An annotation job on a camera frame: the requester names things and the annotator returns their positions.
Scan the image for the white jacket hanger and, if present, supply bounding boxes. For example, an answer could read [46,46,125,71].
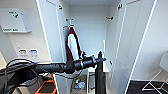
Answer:
[67,19,75,32]

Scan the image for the black t-shirt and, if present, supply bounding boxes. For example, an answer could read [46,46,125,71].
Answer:
[94,63,108,94]

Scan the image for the white wardrobe door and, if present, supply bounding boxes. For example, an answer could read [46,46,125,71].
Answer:
[35,0,68,94]
[109,0,158,94]

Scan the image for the black wall hook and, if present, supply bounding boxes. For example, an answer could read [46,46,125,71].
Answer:
[64,17,75,23]
[105,15,115,21]

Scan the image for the blue white wall sticker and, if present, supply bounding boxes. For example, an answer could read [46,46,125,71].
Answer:
[28,48,40,61]

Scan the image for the clear plastic bottle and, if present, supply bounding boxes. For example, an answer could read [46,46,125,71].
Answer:
[74,78,86,91]

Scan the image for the orange white warning label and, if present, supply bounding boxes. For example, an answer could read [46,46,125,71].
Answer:
[62,24,70,35]

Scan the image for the red white varsity jacket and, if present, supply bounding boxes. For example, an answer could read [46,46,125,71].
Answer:
[65,27,83,64]

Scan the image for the white wardrobe carcass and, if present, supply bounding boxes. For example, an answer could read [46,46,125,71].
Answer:
[59,0,122,94]

